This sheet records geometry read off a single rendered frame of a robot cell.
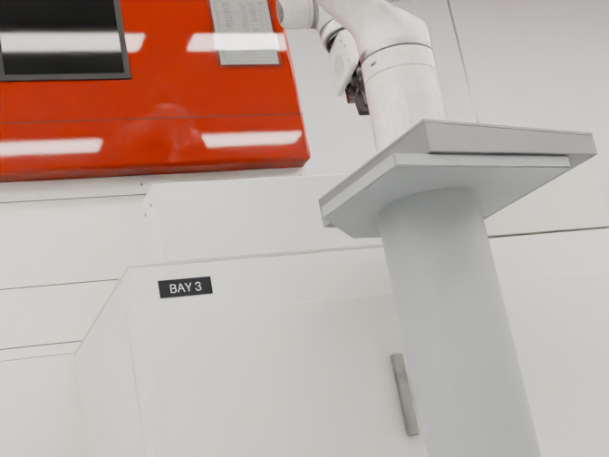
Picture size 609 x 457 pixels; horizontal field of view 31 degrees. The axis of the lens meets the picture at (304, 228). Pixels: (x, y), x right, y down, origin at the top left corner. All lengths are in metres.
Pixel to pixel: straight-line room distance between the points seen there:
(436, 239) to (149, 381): 0.51
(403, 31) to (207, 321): 0.57
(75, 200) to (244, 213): 0.70
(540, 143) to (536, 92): 3.40
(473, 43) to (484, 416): 3.56
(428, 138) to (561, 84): 3.63
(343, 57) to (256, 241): 0.45
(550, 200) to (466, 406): 0.69
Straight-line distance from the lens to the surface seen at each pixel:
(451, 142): 1.55
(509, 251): 2.06
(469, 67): 4.92
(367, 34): 1.76
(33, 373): 2.37
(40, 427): 2.35
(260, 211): 1.88
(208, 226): 1.84
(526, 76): 5.05
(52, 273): 2.43
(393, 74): 1.71
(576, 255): 2.13
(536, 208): 2.12
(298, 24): 2.18
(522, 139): 1.63
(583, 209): 2.18
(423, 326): 1.59
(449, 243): 1.60
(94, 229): 2.47
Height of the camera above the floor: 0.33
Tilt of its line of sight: 16 degrees up
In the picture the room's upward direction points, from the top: 11 degrees counter-clockwise
